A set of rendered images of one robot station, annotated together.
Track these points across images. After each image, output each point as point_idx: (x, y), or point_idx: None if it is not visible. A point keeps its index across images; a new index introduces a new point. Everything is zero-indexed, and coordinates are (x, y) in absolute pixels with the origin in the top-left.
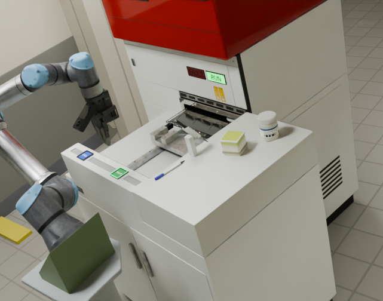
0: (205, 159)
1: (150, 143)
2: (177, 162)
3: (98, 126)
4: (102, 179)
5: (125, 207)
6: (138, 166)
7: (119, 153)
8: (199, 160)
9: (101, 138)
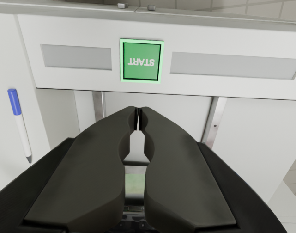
0: (6, 180)
1: (233, 167)
2: (43, 154)
3: (169, 217)
4: (192, 23)
5: (115, 14)
6: (207, 121)
7: (276, 131)
8: (9, 172)
9: (163, 124)
